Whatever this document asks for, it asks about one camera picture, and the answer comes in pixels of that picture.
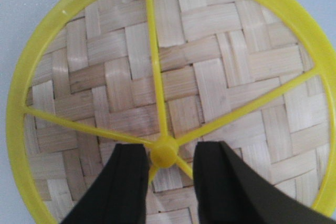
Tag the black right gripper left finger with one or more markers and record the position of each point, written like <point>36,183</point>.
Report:
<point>118,195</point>

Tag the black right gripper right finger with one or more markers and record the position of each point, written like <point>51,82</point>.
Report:
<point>229,191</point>

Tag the woven bamboo steamer lid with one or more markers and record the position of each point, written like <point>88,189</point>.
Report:
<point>171,74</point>

